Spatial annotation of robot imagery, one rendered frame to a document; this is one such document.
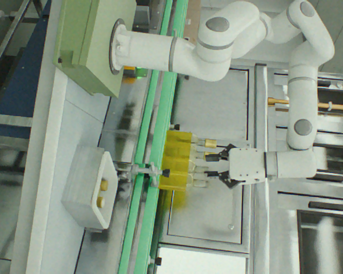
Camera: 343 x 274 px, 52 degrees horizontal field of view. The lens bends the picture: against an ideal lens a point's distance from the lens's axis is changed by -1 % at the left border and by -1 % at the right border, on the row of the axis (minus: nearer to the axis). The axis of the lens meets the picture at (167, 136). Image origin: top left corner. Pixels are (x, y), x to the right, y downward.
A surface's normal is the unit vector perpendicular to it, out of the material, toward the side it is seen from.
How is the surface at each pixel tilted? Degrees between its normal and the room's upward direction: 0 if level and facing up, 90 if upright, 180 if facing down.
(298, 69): 120
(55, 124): 90
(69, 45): 90
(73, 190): 90
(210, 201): 90
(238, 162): 107
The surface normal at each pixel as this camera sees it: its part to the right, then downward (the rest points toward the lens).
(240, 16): 0.18, -0.44
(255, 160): -0.22, -0.56
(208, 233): -0.02, -0.51
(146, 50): -0.15, 0.19
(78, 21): -0.07, -0.12
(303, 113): -0.17, -0.36
